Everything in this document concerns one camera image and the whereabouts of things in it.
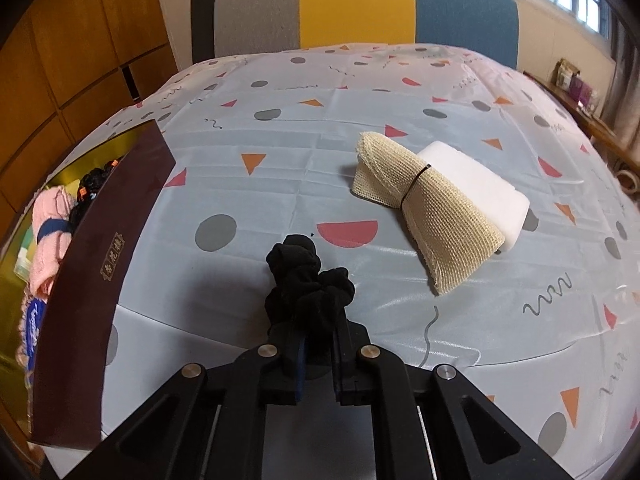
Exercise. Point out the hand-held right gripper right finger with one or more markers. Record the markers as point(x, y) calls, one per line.
point(345, 360)

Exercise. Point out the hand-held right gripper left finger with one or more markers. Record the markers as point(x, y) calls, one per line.
point(299, 360)

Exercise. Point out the black scrunchie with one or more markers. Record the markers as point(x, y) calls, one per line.
point(300, 270)

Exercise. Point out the brown box with gold lining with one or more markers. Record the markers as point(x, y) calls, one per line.
point(100, 270)

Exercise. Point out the blue tissue pack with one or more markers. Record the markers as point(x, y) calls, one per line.
point(35, 330)

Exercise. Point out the pink fluffy cloth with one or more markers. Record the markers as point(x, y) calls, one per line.
point(47, 200)

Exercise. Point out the cream mesh cloth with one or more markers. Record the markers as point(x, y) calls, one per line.
point(440, 210)

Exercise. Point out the white sponge block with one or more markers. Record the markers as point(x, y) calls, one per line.
point(480, 180)

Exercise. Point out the patterned white tablecloth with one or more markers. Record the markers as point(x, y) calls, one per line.
point(350, 110)

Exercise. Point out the dark blue headband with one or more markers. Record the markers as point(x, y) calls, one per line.
point(50, 227)

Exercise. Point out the wooden side shelf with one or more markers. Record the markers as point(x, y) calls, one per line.
point(600, 125)

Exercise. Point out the grey yellow blue chair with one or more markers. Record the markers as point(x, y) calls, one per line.
point(350, 5)

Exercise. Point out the purple box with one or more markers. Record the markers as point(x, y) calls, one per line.
point(581, 89)

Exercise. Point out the wooden cabinet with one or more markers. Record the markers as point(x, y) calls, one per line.
point(75, 35)

